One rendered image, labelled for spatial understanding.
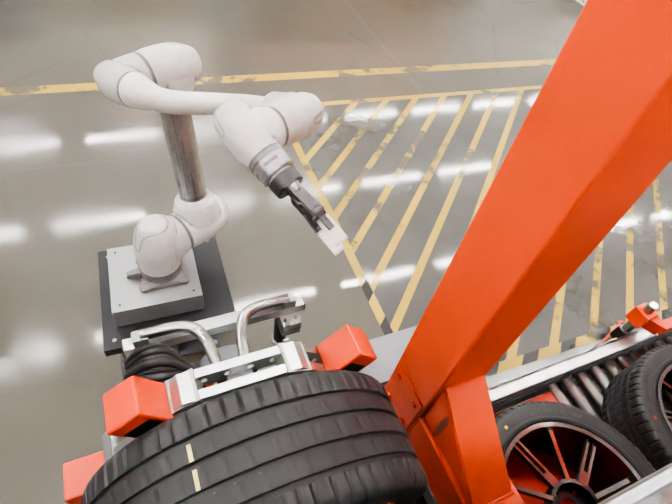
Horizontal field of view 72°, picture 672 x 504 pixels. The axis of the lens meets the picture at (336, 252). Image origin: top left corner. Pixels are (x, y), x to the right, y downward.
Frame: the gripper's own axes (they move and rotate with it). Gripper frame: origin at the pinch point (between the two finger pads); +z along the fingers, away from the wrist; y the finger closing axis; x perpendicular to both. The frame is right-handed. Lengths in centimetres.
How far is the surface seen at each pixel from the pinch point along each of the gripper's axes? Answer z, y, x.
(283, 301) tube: 1.2, -10.1, -17.9
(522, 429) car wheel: 81, -56, 14
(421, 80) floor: -92, -271, 186
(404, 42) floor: -142, -308, 220
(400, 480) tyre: 40.2, 18.0, -20.9
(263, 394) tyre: 13.7, 21.0, -29.2
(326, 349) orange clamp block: 15.9, 3.9, -16.9
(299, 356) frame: 13.2, 9.5, -21.6
